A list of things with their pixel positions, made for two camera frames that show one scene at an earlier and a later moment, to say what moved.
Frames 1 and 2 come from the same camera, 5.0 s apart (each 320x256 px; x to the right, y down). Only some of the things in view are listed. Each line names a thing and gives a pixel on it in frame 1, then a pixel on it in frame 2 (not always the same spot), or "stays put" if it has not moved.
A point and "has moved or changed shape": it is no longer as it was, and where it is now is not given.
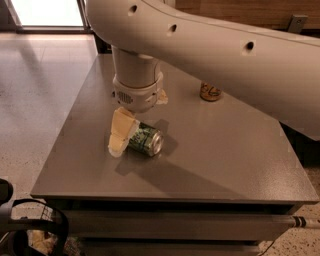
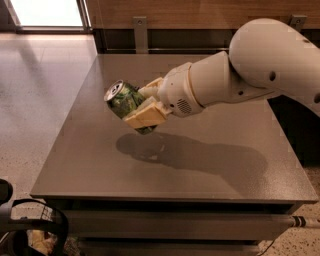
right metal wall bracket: x=297 y=23 stays put
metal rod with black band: x=300 y=221 stays put
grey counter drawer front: x=176 y=224 stays put
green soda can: x=147 y=140 has moved or changed shape
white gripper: x=139 y=98 → x=176 y=90
